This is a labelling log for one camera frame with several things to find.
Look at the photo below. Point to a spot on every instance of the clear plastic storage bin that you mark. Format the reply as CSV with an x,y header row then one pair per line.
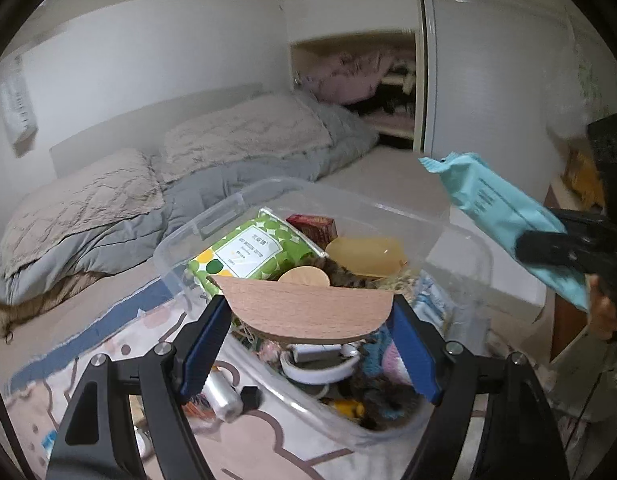
x,y
457,262

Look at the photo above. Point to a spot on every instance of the white louvered closet door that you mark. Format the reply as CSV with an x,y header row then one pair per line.
x,y
491,65

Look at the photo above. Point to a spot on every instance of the grey headboard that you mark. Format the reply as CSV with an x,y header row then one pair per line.
x,y
143,128

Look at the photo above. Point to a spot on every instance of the left beige pillow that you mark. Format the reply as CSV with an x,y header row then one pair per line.
x,y
115,188

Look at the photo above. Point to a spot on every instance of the curved wooden piece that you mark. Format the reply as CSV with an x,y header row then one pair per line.
x,y
306,314

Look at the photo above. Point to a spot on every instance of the pile of clothes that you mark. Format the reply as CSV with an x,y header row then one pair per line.
x,y
351,78

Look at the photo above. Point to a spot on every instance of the black small cube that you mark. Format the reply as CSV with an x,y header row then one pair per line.
x,y
251,398

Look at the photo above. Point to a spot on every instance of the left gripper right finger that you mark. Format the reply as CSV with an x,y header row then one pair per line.
x,y
421,348

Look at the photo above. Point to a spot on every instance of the grey duvet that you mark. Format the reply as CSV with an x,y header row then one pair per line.
x,y
116,248

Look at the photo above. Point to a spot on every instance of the yellow translucent plastic case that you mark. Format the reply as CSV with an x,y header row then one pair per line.
x,y
373,257

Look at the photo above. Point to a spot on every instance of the white thread spool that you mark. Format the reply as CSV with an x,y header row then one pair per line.
x,y
222,397

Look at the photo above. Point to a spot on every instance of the teal wet wipes pack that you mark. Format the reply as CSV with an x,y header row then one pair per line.
x,y
503,212

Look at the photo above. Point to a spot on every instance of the right beige pillow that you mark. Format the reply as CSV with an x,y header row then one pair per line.
x,y
274,124

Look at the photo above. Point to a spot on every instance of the red rectangular box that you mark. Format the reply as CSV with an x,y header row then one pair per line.
x,y
321,230

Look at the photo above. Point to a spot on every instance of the round wooden lid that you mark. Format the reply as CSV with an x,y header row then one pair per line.
x,y
306,275

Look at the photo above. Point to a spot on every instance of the cartoon print bed blanket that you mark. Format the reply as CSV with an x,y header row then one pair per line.
x,y
96,438

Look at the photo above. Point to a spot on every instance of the green tissue pack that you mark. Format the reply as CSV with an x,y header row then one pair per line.
x,y
261,248

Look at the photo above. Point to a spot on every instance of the white hanging bag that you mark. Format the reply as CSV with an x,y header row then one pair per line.
x,y
18,114

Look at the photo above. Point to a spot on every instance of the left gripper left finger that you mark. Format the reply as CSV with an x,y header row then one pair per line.
x,y
197,346

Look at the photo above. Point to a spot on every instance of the person right hand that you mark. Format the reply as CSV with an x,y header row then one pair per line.
x,y
602,314

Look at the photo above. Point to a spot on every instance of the beige pillow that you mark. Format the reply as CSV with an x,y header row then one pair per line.
x,y
115,188
274,124

